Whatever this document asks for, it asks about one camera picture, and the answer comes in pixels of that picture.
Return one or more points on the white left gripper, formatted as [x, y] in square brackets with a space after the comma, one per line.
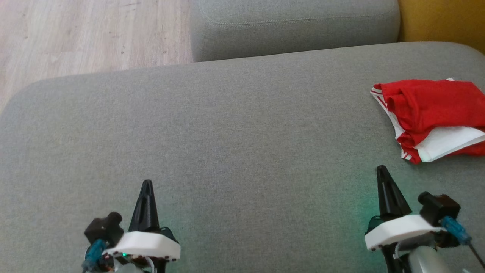
[147, 244]

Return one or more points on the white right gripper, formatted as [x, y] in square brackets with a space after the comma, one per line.
[398, 229]

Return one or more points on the red number 23 jersey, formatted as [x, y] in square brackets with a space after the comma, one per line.
[428, 102]

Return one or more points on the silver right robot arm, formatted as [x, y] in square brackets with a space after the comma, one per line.
[424, 261]

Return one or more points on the grey fabric sofa seat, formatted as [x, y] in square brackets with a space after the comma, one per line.
[246, 151]

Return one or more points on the yellow upholstered furniture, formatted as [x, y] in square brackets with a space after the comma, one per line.
[443, 21]

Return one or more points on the grey sofa cushion block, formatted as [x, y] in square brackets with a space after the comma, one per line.
[295, 30]

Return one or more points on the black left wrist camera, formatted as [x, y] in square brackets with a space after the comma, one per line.
[102, 229]

